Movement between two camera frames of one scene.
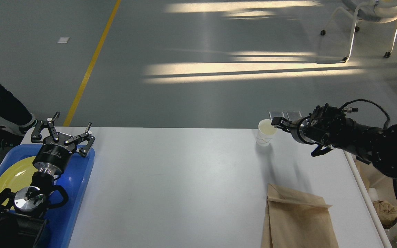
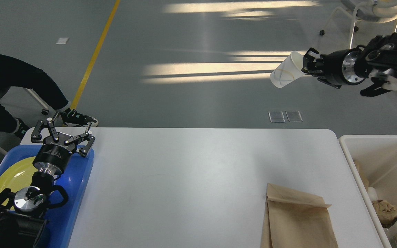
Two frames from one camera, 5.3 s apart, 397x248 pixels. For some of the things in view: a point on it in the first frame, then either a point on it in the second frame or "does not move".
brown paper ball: (388, 215) does not move
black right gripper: (296, 129) → (338, 66)
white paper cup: (265, 132) → (292, 67)
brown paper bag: (295, 220) does not move
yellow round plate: (18, 174) does not move
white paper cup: (373, 194) does not move
